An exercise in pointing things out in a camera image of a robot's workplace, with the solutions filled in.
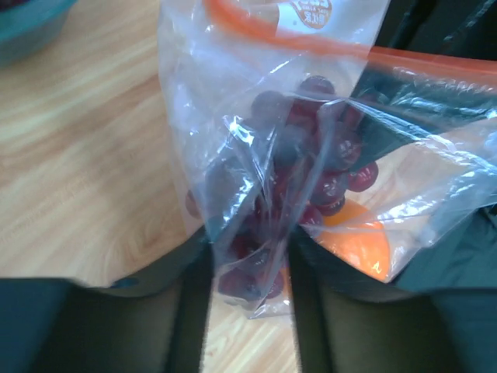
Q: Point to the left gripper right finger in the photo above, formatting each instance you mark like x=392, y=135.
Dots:
x=438, y=316

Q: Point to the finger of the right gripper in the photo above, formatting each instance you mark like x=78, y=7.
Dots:
x=403, y=97
x=457, y=28

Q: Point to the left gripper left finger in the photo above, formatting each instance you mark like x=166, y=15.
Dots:
x=153, y=320

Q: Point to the clear zip bag orange seal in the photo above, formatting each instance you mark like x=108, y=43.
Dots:
x=215, y=57

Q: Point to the fake purple grapes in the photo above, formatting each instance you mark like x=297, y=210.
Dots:
x=304, y=148

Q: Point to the fake orange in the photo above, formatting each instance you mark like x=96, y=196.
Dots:
x=341, y=244

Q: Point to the grey plastic fruit bowl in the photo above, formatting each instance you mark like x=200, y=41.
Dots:
x=28, y=26

